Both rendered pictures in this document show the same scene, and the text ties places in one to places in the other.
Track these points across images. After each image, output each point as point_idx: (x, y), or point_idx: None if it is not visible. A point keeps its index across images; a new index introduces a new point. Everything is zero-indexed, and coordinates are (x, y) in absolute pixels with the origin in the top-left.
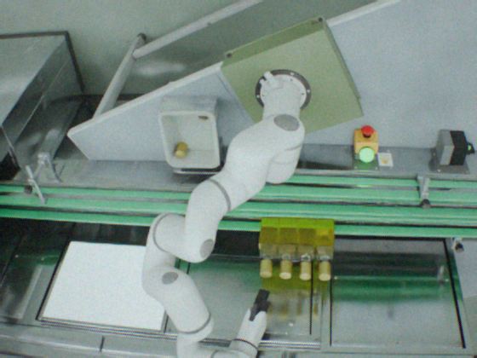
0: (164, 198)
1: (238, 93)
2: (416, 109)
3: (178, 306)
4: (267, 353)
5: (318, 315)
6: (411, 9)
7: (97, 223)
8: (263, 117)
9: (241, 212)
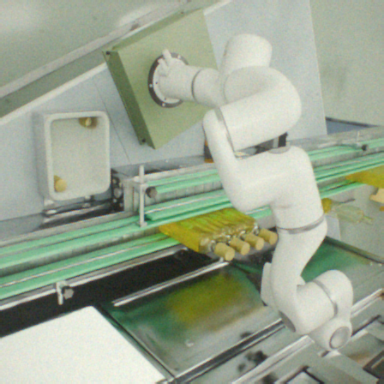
0: (61, 239)
1: (133, 83)
2: None
3: (310, 173)
4: (288, 330)
5: None
6: (237, 9)
7: None
8: (188, 77)
9: (157, 222)
